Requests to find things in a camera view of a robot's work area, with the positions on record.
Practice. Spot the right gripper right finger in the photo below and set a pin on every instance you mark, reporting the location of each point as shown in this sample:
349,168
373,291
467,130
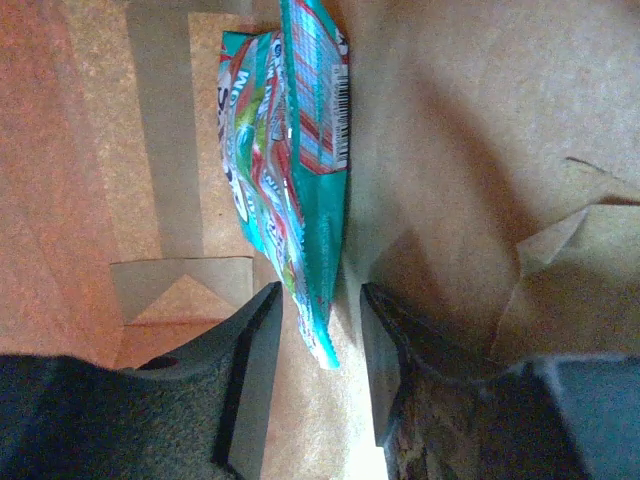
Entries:
441,411

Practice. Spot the red paper bag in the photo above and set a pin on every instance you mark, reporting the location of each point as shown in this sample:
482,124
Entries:
494,184

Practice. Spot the teal candy bag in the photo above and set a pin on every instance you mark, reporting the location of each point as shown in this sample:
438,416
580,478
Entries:
283,128

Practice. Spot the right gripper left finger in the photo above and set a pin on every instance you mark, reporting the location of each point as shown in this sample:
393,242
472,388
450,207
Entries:
200,411

